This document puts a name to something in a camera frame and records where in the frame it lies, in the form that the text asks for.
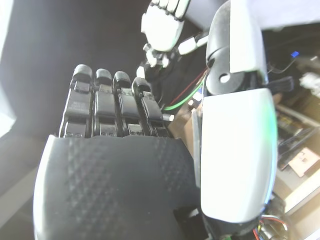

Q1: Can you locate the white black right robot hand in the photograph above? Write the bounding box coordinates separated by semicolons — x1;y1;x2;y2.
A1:
32;0;279;240

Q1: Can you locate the brown cardboard piece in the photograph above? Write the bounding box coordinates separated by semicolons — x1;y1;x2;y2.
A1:
287;147;320;178

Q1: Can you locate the thin red wire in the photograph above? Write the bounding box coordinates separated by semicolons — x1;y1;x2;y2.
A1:
171;68;209;106

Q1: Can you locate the thin green wire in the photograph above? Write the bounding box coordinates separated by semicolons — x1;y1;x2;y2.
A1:
163;81;207;111

